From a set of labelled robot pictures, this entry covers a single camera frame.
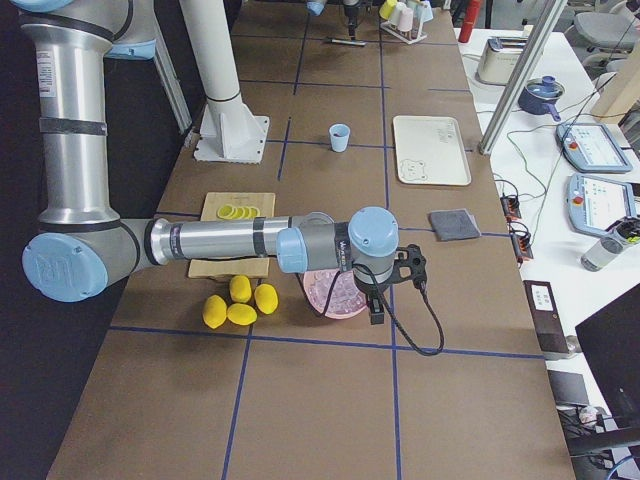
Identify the grey office chair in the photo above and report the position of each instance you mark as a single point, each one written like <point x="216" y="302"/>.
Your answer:
<point x="607" y="30"/>

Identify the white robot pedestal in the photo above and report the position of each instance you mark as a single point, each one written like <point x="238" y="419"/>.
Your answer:
<point x="229" y="131"/>

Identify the aluminium frame post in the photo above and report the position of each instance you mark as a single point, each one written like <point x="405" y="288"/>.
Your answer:
<point x="522" y="72"/>

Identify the teach pendant near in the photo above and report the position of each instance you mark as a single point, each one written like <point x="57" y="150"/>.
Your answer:
<point x="595" y="203"/>

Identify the pile of clear ice cubes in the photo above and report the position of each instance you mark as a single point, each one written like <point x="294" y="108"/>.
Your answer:
<point x="340" y="295"/>

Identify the steel muddler black tip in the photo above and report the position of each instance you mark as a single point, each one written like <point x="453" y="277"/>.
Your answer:
<point x="345" y="42"/>

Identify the yellow lemon middle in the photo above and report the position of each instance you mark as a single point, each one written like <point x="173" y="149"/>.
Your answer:
<point x="214" y="312"/>

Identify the yellow lemon upper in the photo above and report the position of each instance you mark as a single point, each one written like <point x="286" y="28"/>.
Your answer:
<point x="240" y="289"/>

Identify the lemon slices row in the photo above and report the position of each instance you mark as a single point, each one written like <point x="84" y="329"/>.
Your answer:
<point x="237" y="212"/>

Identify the light blue cup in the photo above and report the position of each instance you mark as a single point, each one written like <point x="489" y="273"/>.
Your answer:
<point x="339" y="145"/>

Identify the grey folded cloth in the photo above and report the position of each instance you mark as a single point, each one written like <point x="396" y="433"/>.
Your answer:
<point x="452" y="225"/>

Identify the pink cup on rack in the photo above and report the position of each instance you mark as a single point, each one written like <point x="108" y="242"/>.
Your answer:
<point x="402" y="18"/>

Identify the yellow cup on rack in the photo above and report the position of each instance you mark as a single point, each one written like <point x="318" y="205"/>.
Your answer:
<point x="387" y="8"/>

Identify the black monitor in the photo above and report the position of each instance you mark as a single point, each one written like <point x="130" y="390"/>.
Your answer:
<point x="609" y="340"/>

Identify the teach pendant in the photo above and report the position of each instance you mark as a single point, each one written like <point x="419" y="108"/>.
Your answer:
<point x="591" y="148"/>
<point x="595" y="203"/>

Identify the teach pendant far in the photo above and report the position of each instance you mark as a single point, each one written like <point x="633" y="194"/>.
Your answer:
<point x="591" y="148"/>

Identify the white bear tray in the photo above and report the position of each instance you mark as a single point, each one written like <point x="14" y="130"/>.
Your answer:
<point x="430" y="151"/>

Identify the pink bowl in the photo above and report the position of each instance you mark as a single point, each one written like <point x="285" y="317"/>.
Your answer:
<point x="340" y="312"/>

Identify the blue cup on rack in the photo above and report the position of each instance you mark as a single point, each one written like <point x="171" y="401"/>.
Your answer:
<point x="423" y="11"/>

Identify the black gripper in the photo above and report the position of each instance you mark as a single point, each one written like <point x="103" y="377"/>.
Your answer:
<point x="370" y="288"/>
<point x="352" y="11"/>

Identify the red bottle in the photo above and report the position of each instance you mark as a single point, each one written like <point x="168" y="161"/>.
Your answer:
<point x="472" y="10"/>

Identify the black box with label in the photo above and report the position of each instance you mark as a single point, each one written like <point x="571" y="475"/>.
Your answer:
<point x="545" y="317"/>

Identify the yellow lemon right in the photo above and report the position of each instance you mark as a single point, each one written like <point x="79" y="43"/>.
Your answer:
<point x="266" y="298"/>

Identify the cream toaster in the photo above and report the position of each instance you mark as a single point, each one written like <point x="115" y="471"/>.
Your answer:
<point x="499" y="58"/>

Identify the grey water bottle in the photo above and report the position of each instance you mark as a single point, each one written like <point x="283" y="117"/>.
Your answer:
<point x="620" y="236"/>

